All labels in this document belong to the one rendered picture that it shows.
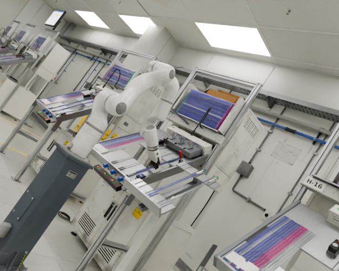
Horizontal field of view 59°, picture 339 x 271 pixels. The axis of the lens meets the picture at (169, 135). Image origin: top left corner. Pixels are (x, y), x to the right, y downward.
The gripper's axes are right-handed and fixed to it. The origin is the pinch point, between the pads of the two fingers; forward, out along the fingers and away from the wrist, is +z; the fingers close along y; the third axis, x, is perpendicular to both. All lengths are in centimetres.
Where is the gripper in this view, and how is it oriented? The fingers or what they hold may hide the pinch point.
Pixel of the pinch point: (155, 165)
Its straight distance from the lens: 217.4
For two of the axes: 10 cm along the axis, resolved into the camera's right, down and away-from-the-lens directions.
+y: -6.1, -3.4, 7.2
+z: 1.0, 8.7, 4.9
